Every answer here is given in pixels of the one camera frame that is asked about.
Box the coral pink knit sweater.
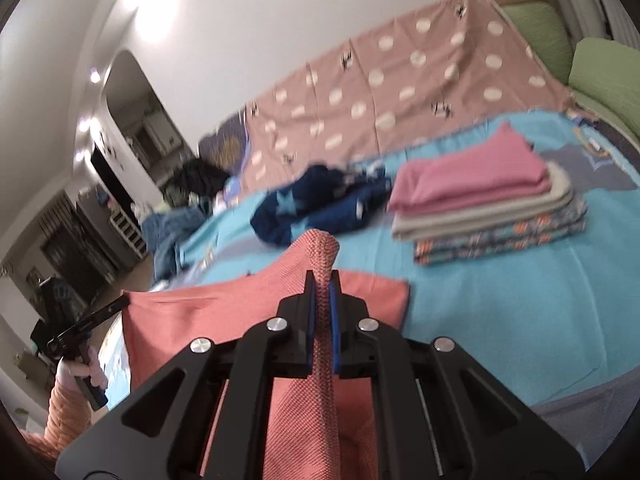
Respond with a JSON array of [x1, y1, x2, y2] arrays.
[[122, 230, 409, 479]]

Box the left forearm pink sleeve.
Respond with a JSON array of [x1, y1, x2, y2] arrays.
[[20, 374, 91, 470]]

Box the black clothes pile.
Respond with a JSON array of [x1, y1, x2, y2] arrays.
[[162, 158, 230, 208]]

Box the left hand white glove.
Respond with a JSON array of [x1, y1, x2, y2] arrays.
[[55, 346, 108, 393]]

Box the white shelf rack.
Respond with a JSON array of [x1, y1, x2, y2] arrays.
[[110, 209, 148, 259]]

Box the blue knit throw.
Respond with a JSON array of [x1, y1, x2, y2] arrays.
[[141, 207, 207, 283]]

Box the floral patterned folded garment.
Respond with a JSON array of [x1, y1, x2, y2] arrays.
[[413, 196, 588, 266]]

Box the beige folded garment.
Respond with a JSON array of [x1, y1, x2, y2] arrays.
[[390, 162, 575, 240]]

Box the navy star fleece blanket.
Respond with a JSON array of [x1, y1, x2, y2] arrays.
[[250, 165, 392, 247]]

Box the dark blue patterned pillow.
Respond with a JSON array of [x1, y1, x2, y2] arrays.
[[198, 110, 248, 176]]

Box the pink folded garment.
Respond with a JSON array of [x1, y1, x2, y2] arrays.
[[388, 122, 551, 216]]

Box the brown polka dot sheet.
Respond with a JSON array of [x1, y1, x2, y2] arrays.
[[240, 0, 573, 194]]

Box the near green pillow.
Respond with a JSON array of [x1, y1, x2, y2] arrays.
[[568, 38, 639, 136]]

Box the green pillow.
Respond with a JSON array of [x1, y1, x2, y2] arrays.
[[502, 2, 574, 84], [568, 38, 639, 136]]

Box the far green pillow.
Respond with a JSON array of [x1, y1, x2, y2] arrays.
[[502, 2, 574, 84]]

